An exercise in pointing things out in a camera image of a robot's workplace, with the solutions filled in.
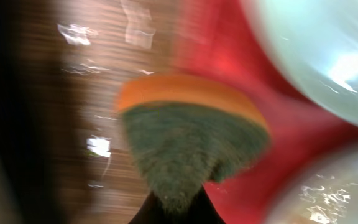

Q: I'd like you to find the light blue plate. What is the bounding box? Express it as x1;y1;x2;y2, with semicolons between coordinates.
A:
241;0;358;126
263;143;358;224

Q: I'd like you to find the orange green sponge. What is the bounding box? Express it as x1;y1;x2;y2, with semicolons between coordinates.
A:
116;74;270;214

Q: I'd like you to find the red plastic tray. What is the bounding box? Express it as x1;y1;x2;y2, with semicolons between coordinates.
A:
175;0;358;224

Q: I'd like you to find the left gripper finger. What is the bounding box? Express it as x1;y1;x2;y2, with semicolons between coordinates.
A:
129;188;225;224

